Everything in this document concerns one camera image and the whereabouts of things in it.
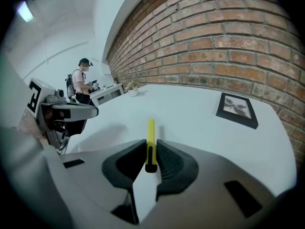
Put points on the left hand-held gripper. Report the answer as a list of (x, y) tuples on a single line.
[(38, 92)]

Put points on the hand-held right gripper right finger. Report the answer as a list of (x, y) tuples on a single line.
[(202, 199)]

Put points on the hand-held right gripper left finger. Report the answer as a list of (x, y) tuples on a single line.
[(95, 175)]

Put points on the yellow utility knife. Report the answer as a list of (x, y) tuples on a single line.
[(151, 137)]

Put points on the person's left forearm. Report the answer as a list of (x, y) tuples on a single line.
[(29, 125)]

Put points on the white cabinet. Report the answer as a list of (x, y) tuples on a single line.
[(107, 95)]

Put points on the white vase with dried plant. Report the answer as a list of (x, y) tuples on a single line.
[(133, 90)]

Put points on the ceiling light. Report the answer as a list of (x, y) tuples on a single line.
[(25, 11)]

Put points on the black picture frame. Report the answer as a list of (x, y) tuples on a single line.
[(237, 110)]

